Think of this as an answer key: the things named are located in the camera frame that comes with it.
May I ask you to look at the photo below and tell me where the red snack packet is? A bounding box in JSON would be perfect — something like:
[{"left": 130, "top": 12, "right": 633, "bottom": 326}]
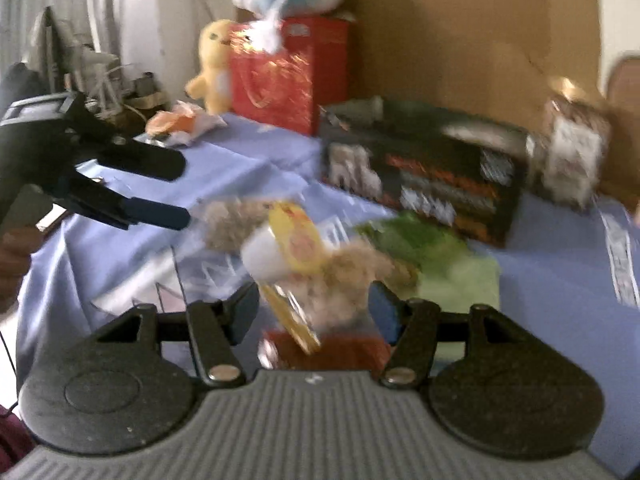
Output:
[{"left": 257, "top": 330, "right": 394, "bottom": 372}]

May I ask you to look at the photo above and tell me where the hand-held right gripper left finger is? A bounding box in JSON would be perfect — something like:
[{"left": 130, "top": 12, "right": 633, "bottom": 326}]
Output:
[{"left": 92, "top": 282, "right": 261, "bottom": 391}]

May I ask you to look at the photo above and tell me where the clear nut jar gold lid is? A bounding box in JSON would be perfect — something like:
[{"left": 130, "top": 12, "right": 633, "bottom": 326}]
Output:
[{"left": 542, "top": 77, "right": 613, "bottom": 212}]

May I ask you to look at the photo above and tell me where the wooden chair back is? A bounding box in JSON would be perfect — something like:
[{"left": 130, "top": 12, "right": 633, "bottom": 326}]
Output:
[{"left": 604, "top": 52, "right": 640, "bottom": 202}]

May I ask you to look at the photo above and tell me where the maroon clothing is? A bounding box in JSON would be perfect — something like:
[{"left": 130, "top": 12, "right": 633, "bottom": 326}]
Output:
[{"left": 0, "top": 404, "right": 32, "bottom": 467}]

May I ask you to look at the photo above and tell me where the blue printed cloth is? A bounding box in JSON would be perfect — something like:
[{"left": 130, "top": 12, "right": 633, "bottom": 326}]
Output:
[{"left": 15, "top": 112, "right": 640, "bottom": 479}]

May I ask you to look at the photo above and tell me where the person's left hand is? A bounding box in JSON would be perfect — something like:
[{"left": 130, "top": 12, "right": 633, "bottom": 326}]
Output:
[{"left": 0, "top": 227, "right": 32, "bottom": 314}]

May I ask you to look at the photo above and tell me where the white curtain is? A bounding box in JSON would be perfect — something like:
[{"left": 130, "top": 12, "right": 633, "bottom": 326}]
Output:
[{"left": 0, "top": 0, "right": 168, "bottom": 87}]

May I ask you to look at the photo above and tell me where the yellow plush duck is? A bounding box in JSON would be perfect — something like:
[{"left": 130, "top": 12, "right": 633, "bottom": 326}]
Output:
[{"left": 185, "top": 19, "right": 242, "bottom": 116}]

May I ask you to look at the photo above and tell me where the clear snack bag yellow label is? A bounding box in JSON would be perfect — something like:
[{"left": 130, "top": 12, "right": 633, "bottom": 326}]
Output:
[{"left": 240, "top": 200, "right": 422, "bottom": 354}]

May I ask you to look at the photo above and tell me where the brown wood-pattern sheet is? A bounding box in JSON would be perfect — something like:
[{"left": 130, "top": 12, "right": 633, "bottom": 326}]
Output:
[{"left": 345, "top": 0, "right": 607, "bottom": 132}]

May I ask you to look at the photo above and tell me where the green snack packet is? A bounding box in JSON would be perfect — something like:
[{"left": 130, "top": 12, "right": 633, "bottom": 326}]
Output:
[{"left": 357, "top": 212, "right": 502, "bottom": 312}]

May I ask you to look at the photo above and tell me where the dark small container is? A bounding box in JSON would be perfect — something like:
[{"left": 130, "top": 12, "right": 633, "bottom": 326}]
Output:
[{"left": 126, "top": 72, "right": 167, "bottom": 112}]

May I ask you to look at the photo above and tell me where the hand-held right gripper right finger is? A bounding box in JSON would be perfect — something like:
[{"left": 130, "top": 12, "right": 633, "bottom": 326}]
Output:
[{"left": 369, "top": 281, "right": 542, "bottom": 390}]

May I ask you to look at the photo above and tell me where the black printed cardboard box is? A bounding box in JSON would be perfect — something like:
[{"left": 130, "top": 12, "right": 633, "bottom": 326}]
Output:
[{"left": 317, "top": 96, "right": 532, "bottom": 249}]

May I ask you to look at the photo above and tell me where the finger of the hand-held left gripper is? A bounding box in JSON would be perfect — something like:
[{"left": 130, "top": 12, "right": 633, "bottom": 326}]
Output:
[
  {"left": 75, "top": 130, "right": 187, "bottom": 182},
  {"left": 64, "top": 169, "right": 192, "bottom": 231}
]

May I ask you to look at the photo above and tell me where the red gift bag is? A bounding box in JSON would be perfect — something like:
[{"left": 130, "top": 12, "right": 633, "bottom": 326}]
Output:
[{"left": 229, "top": 25, "right": 322, "bottom": 137}]

